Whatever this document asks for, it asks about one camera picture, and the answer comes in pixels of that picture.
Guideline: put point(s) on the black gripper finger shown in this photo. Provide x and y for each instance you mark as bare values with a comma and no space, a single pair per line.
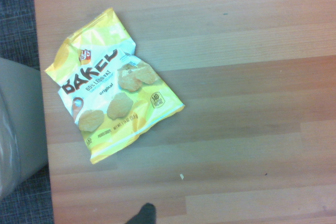
145,214

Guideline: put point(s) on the yellow baked chip bag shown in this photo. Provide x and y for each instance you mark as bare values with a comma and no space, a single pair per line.
110,87

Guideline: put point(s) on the clear plastic bin liner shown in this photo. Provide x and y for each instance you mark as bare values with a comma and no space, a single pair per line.
8,155

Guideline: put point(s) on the grey plastic trash bin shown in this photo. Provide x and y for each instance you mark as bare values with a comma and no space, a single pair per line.
22,119

